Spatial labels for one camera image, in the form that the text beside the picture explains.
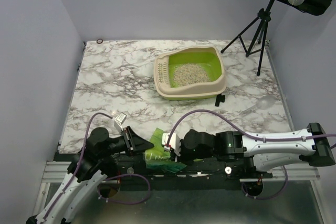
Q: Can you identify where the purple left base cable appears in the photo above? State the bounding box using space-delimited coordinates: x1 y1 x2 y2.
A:
98 173 152 204

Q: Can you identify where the black T-shaped bracket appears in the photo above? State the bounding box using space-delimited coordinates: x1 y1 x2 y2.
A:
215 94 226 107

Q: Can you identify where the black mounting rail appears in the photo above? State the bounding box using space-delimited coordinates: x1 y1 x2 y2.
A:
99 153 272 191

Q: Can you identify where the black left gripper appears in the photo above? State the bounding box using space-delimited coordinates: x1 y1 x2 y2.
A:
99 125 155 158

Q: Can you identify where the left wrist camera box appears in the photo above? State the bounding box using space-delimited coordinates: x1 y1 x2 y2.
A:
114 113 127 133

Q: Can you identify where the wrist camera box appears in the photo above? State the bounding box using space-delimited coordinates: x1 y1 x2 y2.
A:
114 113 127 133
161 133 181 152

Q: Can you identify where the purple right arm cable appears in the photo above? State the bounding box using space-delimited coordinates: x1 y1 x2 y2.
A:
167 108 336 149

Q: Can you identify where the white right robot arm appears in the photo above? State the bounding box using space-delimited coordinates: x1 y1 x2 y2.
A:
162 123 335 178

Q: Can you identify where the green and beige litter box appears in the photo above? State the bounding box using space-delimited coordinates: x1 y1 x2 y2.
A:
153 46 227 100

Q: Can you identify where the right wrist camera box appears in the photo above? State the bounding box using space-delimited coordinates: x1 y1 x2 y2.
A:
161 133 181 152

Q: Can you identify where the clear plastic litter scoop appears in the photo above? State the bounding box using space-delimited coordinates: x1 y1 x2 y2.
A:
242 95 277 114

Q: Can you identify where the black tripod stand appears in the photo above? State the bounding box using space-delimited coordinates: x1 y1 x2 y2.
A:
220 0 275 76

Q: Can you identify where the clean litter pile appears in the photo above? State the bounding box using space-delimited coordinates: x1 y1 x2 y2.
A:
173 63 209 87

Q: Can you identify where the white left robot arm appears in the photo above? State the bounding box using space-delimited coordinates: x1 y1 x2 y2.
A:
26 126 154 223

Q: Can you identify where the green cat litter bag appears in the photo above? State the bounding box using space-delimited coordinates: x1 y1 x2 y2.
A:
144 128 186 174

